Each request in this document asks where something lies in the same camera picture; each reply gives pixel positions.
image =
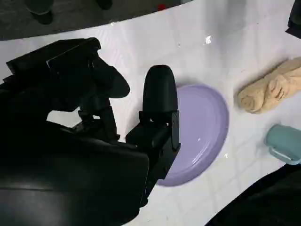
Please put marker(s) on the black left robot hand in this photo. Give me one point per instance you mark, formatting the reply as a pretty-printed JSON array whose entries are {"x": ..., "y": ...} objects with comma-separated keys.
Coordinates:
[{"x": 295, "y": 21}]

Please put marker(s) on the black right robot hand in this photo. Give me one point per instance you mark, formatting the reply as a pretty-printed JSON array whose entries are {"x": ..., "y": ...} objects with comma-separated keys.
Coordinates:
[{"x": 70, "y": 176}]

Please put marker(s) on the beige towel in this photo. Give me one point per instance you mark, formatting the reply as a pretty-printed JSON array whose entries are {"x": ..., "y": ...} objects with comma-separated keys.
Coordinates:
[{"x": 270, "y": 91}]

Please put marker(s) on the pale green mug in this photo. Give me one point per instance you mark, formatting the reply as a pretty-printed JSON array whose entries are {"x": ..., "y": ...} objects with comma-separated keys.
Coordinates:
[{"x": 282, "y": 139}]

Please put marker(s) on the small red object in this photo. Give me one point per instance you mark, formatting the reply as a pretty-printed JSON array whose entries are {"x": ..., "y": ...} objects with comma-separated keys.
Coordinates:
[{"x": 161, "y": 7}]

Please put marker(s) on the lilac plate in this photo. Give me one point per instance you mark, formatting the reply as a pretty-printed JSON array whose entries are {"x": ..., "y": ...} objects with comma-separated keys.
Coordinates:
[{"x": 200, "y": 129}]

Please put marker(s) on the dark stand foot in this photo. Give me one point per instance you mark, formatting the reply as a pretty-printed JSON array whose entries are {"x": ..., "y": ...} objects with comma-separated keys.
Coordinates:
[
  {"x": 104, "y": 4},
  {"x": 41, "y": 11}
]

